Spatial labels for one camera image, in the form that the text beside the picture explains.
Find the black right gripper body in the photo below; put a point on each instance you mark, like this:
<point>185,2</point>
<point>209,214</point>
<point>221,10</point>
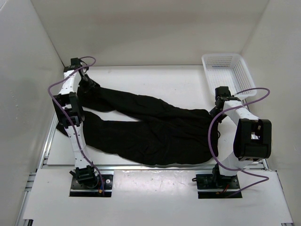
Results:
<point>214,112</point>

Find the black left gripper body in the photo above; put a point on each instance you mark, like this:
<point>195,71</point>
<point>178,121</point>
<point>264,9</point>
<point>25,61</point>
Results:
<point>86,84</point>

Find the black trousers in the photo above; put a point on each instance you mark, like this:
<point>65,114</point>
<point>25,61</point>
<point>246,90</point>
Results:
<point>145,129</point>

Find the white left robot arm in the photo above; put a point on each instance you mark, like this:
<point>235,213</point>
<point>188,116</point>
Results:
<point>70,116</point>

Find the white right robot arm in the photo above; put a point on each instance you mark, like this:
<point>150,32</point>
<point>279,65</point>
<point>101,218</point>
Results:
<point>252,141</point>

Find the white perforated plastic basket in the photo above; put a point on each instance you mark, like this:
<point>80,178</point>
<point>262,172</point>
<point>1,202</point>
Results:
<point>228,69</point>

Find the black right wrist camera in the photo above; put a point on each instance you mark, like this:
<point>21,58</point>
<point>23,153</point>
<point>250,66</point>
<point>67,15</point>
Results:
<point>222,91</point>

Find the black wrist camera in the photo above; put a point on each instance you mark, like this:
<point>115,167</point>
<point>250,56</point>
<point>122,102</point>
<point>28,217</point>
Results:
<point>222,91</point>
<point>75,62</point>

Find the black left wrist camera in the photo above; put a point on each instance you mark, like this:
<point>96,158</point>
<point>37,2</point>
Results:
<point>75,62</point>

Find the aluminium left frame rail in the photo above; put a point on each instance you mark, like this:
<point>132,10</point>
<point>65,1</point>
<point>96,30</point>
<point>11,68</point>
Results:
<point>29,184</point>

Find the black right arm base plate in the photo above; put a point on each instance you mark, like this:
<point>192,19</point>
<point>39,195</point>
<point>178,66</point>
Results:
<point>212,187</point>

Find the aluminium front frame rail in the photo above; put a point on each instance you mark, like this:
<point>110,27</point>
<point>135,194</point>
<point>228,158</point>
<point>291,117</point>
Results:
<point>137,167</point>

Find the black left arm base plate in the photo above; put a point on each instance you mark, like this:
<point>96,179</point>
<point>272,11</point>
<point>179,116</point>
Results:
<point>95,188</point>

